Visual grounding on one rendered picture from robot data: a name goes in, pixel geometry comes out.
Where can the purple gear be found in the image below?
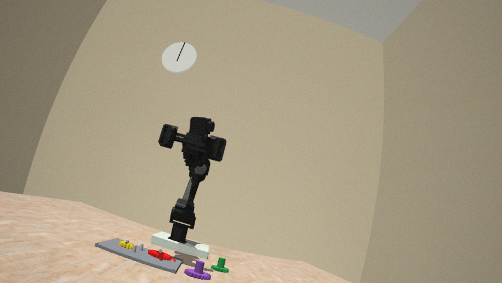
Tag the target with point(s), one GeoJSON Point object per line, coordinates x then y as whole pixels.
{"type": "Point", "coordinates": [198, 271]}

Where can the yellow gear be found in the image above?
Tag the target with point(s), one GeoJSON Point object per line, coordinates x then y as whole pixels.
{"type": "Point", "coordinates": [127, 245]}

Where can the green gear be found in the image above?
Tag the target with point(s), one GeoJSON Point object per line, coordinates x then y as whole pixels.
{"type": "Point", "coordinates": [220, 267]}

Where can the red gear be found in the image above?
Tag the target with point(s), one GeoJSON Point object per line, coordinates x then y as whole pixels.
{"type": "Point", "coordinates": [162, 255]}

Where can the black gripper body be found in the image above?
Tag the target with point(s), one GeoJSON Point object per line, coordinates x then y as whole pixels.
{"type": "Point", "coordinates": [192, 144]}

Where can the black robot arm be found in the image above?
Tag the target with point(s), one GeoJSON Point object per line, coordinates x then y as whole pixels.
{"type": "Point", "coordinates": [199, 169]}

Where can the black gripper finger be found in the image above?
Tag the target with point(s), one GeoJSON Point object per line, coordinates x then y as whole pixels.
{"type": "Point", "coordinates": [170, 135]}
{"type": "Point", "coordinates": [211, 145]}

